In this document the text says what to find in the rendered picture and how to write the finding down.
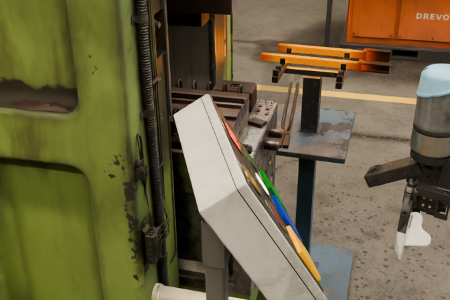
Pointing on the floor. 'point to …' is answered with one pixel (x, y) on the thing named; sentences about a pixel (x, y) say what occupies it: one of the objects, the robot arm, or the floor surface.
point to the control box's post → (216, 283)
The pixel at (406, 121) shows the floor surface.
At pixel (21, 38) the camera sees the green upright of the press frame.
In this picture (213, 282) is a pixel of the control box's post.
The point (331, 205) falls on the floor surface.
